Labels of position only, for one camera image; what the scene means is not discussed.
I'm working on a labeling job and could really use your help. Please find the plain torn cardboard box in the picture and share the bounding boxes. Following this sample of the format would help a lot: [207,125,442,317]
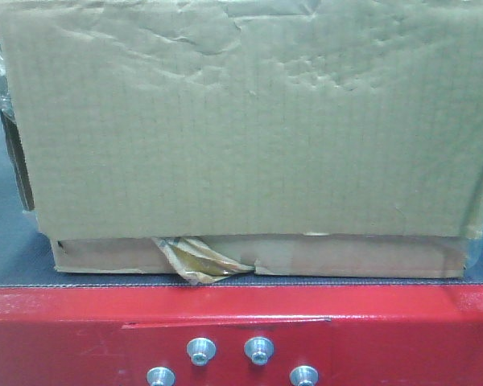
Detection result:
[0,1,483,277]

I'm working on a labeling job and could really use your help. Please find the crumpled yellow packing tape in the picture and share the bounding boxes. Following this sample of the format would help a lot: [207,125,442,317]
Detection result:
[151,237,255,285]

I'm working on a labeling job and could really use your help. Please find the silver bolt upper right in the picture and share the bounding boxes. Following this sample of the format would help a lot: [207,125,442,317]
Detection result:
[244,336,275,366]

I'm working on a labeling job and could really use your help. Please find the silver bolt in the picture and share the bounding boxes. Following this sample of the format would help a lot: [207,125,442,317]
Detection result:
[244,336,275,366]
[186,337,217,367]
[147,367,175,386]
[289,365,319,386]

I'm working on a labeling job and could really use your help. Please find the silver bolt upper left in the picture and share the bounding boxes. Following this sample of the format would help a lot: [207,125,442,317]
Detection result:
[186,337,217,367]

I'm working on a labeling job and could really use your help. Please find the silver bolt lower right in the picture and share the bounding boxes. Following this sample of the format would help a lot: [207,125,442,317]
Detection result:
[289,365,319,386]

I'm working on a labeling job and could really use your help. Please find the silver bolt lower left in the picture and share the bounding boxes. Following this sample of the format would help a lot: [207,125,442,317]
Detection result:
[147,367,175,386]

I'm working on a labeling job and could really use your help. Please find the red metal beam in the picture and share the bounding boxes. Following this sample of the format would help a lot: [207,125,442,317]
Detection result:
[0,285,483,385]

